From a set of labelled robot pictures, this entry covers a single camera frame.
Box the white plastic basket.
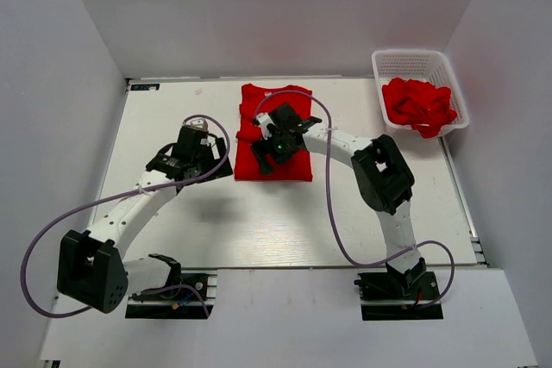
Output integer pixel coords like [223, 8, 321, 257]
[372, 48, 469, 137]

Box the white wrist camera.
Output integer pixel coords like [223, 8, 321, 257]
[254, 113, 278, 140]
[182, 117, 209, 132]

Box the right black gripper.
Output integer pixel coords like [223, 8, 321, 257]
[251, 128, 300, 176]

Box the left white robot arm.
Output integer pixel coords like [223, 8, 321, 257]
[57, 118, 232, 314]

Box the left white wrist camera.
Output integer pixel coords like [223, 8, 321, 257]
[182, 117, 209, 132]

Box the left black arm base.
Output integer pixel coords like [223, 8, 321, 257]
[125, 270, 217, 321]

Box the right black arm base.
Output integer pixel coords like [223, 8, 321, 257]
[354, 271, 443, 321]

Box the red t shirt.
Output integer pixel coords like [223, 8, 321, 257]
[234, 84, 313, 182]

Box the red t shirts pile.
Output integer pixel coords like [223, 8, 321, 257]
[382, 78, 458, 139]

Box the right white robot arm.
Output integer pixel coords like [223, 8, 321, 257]
[251, 103, 426, 298]

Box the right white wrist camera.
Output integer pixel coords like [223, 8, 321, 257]
[254, 113, 278, 140]

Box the black table label sticker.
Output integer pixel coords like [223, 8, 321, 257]
[130, 83, 160, 91]

